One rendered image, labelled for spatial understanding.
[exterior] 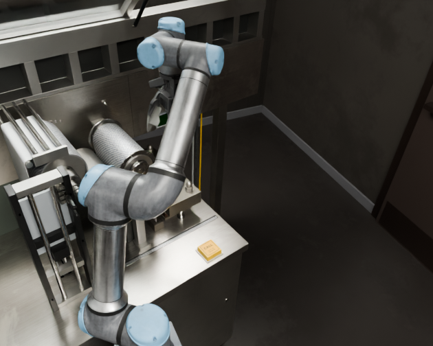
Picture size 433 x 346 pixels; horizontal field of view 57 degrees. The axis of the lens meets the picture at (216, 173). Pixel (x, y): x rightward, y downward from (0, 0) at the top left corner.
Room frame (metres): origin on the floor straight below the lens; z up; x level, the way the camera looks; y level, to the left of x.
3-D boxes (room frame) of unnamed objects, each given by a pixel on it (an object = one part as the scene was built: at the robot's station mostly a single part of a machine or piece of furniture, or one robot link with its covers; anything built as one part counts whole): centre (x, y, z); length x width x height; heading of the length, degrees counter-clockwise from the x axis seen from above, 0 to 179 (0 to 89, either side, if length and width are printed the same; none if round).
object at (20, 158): (1.02, 0.64, 1.17); 0.34 x 0.05 x 0.54; 40
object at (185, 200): (1.35, 0.25, 1.00); 0.40 x 0.16 x 0.06; 40
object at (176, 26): (1.13, 0.15, 1.72); 0.09 x 0.08 x 0.11; 164
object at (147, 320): (0.60, 0.18, 1.07); 0.13 x 0.12 x 0.14; 74
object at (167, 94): (1.11, 0.15, 1.57); 0.09 x 0.08 x 0.12; 35
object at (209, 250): (1.04, 0.01, 0.91); 0.07 x 0.07 x 0.02; 40
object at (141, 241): (1.06, 0.29, 1.05); 0.06 x 0.05 x 0.31; 40
